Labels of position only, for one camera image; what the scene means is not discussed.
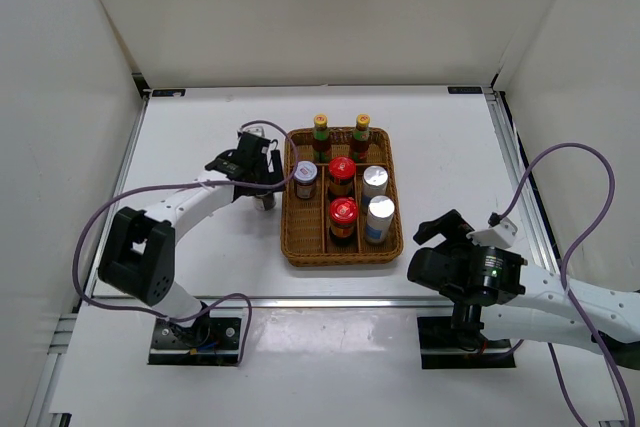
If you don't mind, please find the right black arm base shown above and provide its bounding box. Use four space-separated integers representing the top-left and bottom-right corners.
417 316 516 370

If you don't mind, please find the right black corner label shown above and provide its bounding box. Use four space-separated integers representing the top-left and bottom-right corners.
447 86 484 95

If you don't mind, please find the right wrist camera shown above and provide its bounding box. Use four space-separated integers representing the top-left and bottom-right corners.
466 213 518 249

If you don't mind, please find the silver-cap white bottle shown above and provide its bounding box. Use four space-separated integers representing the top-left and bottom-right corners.
361 165 389 206
365 195 396 244

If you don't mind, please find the brown wicker divided basket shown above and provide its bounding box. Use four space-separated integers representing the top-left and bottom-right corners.
281 128 404 267

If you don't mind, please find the red-lid sauce jar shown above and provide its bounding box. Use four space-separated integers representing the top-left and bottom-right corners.
328 156 356 199
329 197 359 245

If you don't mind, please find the grey-lid spice jar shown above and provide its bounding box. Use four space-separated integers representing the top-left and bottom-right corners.
293 161 318 200
253 192 276 212

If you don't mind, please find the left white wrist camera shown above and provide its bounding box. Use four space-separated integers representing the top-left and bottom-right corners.
238 124 265 138

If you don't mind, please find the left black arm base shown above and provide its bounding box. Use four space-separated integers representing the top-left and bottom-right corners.
147 317 243 367

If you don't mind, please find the yellow-cap sauce bottle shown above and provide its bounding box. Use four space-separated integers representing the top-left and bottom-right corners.
312 114 331 163
349 114 370 163

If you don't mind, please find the black corner label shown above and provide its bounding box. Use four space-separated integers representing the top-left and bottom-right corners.
447 86 484 95
151 89 186 98

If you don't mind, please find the left black corner label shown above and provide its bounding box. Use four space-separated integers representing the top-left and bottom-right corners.
151 89 186 98

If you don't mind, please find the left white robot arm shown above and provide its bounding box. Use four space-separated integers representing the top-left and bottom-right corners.
98 129 285 348

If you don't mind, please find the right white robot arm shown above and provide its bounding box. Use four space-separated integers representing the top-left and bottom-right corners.
407 210 639 370

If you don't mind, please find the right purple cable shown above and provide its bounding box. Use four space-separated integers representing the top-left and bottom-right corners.
488 142 636 427

